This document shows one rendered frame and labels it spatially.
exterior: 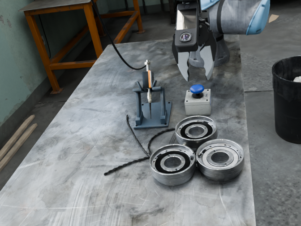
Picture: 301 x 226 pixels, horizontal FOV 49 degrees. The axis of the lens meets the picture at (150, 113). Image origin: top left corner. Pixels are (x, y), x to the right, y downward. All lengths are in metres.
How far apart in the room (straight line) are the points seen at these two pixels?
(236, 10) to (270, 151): 1.13
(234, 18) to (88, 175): 0.67
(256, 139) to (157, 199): 1.48
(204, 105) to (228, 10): 0.35
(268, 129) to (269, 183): 0.47
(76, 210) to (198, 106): 0.43
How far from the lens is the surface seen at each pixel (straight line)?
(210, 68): 0.79
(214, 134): 0.82
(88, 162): 0.87
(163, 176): 0.73
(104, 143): 0.92
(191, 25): 0.71
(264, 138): 2.16
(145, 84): 0.93
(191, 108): 0.94
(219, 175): 0.73
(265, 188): 1.85
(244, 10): 1.12
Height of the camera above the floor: 1.33
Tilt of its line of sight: 32 degrees down
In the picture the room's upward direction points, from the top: 11 degrees counter-clockwise
